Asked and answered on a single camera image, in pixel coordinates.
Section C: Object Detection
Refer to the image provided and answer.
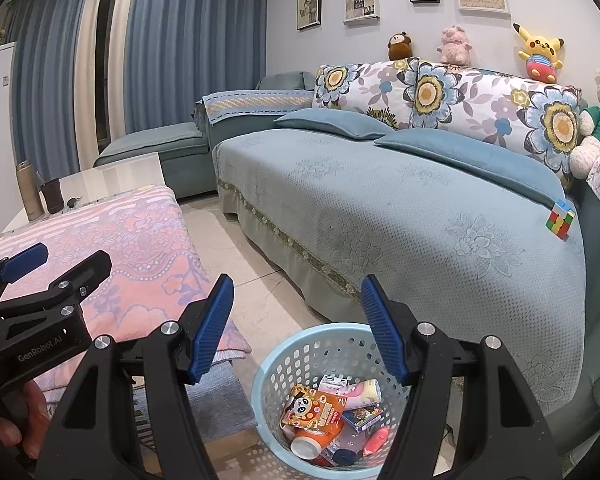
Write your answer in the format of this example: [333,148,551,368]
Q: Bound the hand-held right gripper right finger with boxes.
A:
[361,274,566,480]

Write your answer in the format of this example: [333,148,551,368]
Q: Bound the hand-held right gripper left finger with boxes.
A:
[30,274,236,480]

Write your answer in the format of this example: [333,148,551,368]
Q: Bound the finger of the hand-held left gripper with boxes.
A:
[41,249,114,322]
[0,242,49,311]

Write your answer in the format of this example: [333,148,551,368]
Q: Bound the pink snack packet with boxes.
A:
[347,380,382,408]

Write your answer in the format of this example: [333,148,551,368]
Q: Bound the light blue plastic basket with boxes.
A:
[252,322,416,472]

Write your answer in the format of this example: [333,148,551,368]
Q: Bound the navy and white small carton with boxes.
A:
[342,406,385,431]

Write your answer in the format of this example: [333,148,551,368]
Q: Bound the orange snack packet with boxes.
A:
[280,385,344,438]

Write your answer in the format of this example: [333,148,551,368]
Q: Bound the red plastic bag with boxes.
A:
[364,426,392,459]

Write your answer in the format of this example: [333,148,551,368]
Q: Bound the clear bottle with blue cap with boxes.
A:
[321,430,376,470]

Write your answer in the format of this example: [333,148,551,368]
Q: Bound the red and white packet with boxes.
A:
[290,432,333,461]

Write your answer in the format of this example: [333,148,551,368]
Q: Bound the person's left hand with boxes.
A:
[0,379,52,461]

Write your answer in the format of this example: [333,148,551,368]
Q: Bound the pink patterned blanket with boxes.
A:
[0,186,253,406]

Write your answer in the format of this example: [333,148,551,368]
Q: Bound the dark brown cup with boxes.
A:
[40,178,65,214]

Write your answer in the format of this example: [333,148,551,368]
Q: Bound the grey blue floor mat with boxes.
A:
[130,360,259,453]

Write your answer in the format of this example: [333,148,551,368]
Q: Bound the brown metal thermos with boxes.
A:
[16,160,45,222]

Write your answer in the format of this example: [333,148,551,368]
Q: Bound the teal quilted sofa cover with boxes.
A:
[212,127,588,411]

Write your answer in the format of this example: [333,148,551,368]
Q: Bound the teal sofa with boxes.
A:
[94,71,600,456]

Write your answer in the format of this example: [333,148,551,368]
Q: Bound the blue curtain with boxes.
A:
[5,0,96,196]
[125,0,268,136]

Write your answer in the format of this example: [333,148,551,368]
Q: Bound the teal pillow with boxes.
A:
[374,129,567,206]
[274,109,398,141]

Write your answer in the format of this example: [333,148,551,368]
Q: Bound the cream curtain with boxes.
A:
[75,0,141,171]

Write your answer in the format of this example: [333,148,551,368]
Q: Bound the colourful puzzle cube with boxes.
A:
[546,199,577,242]

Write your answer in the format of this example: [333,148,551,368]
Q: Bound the woven sofa armrest cover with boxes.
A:
[201,89,315,125]

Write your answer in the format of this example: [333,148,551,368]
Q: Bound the floral sofa back cushion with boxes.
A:
[312,58,583,181]

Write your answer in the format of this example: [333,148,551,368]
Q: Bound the brown monkey plush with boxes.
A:
[387,32,415,61]

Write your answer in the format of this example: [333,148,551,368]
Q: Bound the pink pig plush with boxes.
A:
[436,25,476,66]

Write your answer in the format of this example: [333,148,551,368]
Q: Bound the yellow mouse plush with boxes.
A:
[512,22,565,83]

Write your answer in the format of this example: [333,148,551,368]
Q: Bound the white framed collage picture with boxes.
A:
[343,0,381,25]

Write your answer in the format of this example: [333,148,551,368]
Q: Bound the tall black framed picture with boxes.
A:
[296,0,322,31]

